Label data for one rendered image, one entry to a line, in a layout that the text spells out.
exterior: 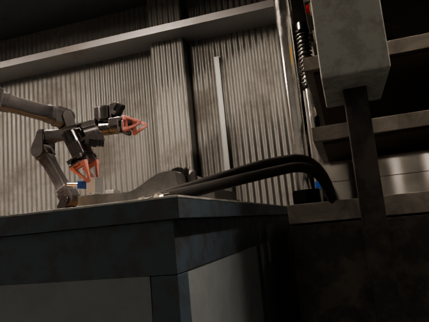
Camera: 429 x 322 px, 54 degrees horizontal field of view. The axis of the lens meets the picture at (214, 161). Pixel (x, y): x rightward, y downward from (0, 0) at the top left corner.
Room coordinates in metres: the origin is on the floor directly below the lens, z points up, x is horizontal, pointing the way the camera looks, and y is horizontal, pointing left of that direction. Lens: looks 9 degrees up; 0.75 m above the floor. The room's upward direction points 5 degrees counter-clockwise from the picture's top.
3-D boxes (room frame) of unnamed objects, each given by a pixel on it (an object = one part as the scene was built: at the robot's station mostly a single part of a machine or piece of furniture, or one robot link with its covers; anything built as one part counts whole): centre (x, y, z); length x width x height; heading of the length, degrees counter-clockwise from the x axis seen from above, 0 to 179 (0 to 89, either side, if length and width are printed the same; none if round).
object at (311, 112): (2.09, -0.53, 1.10); 0.05 x 0.05 x 1.30
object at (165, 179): (1.51, 0.21, 0.87); 0.50 x 0.26 x 0.14; 73
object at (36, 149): (1.81, 0.65, 1.17); 0.30 x 0.09 x 0.12; 75
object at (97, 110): (1.77, 0.49, 1.24); 0.12 x 0.09 x 0.12; 75
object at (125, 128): (1.71, 0.33, 1.20); 0.09 x 0.07 x 0.07; 75
